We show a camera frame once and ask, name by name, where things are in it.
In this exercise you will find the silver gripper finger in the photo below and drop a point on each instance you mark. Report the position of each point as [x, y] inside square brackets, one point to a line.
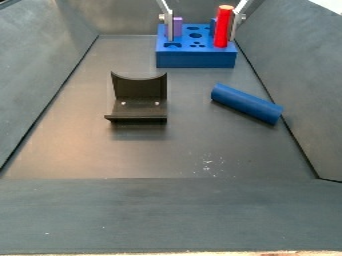
[239, 16]
[167, 17]

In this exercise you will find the blue round cylinder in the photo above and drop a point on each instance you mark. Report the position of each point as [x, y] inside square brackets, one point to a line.
[246, 103]

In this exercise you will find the purple rectangular peg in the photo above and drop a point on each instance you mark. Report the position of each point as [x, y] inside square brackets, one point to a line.
[177, 24]

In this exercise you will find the red hexagonal peg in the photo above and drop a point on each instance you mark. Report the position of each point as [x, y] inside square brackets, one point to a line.
[223, 18]

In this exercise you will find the blue star peg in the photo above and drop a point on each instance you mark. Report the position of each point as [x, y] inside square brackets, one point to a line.
[212, 25]

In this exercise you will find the blue shape sorter block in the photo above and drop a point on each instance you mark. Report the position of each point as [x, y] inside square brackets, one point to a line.
[191, 50]

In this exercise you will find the black curved holder stand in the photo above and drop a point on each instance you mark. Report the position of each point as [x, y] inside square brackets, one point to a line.
[140, 99]

